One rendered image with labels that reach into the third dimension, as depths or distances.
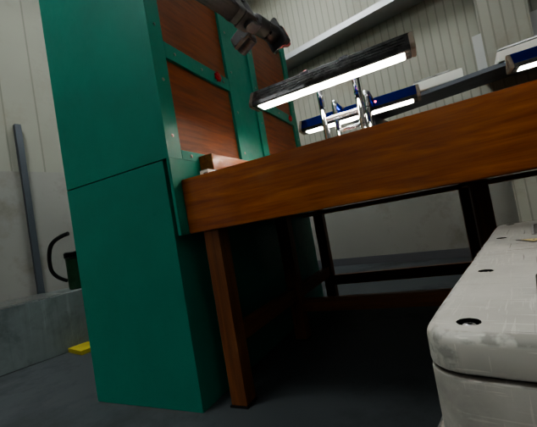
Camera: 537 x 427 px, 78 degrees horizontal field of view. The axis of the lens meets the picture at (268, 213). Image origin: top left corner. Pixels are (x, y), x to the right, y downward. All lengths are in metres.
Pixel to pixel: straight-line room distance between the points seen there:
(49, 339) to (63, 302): 0.22
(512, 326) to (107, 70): 1.38
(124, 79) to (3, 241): 1.96
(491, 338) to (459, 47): 3.45
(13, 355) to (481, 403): 2.42
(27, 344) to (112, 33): 1.81
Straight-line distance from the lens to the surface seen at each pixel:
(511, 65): 1.85
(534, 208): 3.13
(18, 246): 3.07
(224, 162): 1.32
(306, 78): 1.34
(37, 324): 2.53
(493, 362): 0.23
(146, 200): 1.23
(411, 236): 3.53
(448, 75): 2.96
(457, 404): 0.25
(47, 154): 3.29
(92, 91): 1.49
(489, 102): 0.92
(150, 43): 1.32
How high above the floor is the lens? 0.55
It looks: 2 degrees up
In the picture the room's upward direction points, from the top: 10 degrees counter-clockwise
